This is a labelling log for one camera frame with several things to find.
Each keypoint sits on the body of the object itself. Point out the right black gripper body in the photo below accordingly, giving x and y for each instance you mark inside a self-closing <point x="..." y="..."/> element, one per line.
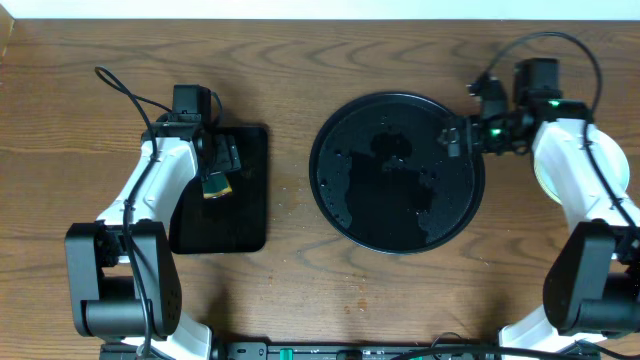
<point x="496" y="135"/>

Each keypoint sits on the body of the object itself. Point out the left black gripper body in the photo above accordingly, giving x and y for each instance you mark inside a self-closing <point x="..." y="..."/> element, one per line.
<point x="226" y="155"/>

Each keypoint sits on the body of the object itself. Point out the green yellow sponge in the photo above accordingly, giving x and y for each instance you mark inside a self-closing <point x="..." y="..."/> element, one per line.
<point x="216" y="186"/>

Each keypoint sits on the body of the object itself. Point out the light blue plate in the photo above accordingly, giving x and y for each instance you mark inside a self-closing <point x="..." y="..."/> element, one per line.
<point x="617" y="159"/>

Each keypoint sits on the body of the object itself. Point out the yellow plate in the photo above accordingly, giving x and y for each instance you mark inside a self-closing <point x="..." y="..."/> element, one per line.
<point x="545" y="181"/>

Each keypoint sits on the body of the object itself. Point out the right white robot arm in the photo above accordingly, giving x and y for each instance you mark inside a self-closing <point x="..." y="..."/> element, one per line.
<point x="591" y="292"/>

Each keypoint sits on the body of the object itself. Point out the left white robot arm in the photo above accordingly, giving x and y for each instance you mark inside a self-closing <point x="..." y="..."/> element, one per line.
<point x="124" y="285"/>

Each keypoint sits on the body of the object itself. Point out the black rectangular tray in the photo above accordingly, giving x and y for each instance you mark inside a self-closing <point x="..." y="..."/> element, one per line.
<point x="230" y="223"/>

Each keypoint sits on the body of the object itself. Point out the round black tray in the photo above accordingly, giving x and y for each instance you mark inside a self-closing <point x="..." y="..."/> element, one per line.
<point x="381" y="179"/>

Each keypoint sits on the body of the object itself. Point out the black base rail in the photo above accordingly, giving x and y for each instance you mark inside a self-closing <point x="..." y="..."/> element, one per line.
<point x="263" y="351"/>

